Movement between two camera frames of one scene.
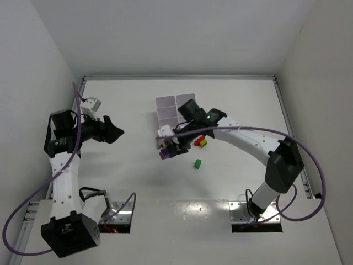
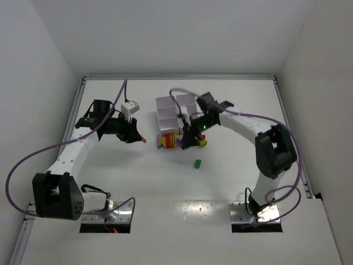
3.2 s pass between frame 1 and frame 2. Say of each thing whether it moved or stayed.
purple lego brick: moved
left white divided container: stayed
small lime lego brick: stayed
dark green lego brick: stayed
